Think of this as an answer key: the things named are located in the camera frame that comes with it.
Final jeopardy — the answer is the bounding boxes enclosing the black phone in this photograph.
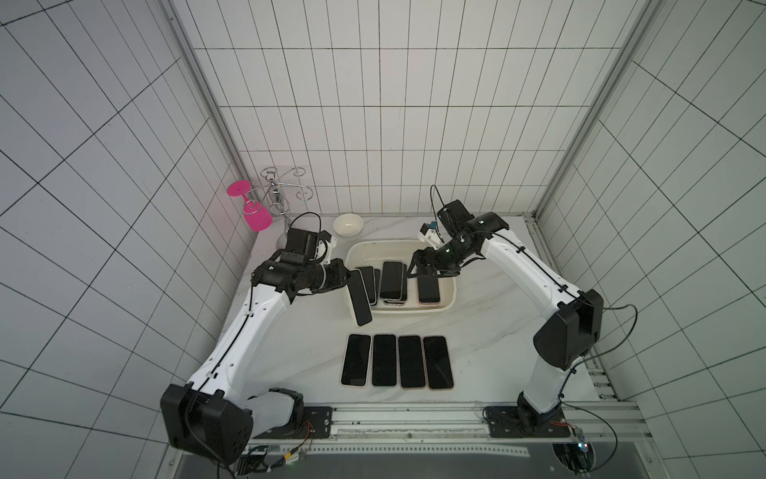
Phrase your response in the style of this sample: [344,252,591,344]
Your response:
[346,269,373,327]
[340,335,372,387]
[371,335,398,387]
[423,336,454,390]

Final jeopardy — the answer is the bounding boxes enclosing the stack phone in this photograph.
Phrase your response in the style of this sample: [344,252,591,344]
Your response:
[358,265,381,307]
[379,261,408,303]

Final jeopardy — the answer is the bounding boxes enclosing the phone with pink case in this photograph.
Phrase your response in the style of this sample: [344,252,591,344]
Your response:
[397,335,426,389]

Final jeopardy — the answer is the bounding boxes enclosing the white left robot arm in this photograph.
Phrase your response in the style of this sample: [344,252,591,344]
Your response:
[160,224,352,470]

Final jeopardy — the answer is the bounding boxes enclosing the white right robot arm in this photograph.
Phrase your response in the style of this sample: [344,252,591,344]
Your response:
[407,200,604,430]

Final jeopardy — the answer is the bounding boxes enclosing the white plastic storage box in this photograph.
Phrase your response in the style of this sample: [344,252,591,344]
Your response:
[344,239,457,319]

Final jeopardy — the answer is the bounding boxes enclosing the white ceramic bowl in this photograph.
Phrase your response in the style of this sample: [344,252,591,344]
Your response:
[332,214,365,238]

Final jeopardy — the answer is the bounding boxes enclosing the pink plastic wine glass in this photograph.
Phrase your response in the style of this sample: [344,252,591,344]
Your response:
[227,180,273,233]

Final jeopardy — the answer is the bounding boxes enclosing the chrome wine glass rack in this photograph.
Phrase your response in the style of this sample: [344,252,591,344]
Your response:
[255,167,315,249]

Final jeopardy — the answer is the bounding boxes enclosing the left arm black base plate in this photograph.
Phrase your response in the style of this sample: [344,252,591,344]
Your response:
[298,406,334,439]

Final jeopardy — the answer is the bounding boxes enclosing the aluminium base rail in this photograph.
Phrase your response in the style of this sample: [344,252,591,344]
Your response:
[239,401,651,459]

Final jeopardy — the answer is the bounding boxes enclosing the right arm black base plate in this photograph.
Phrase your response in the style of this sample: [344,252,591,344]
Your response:
[482,405,571,439]

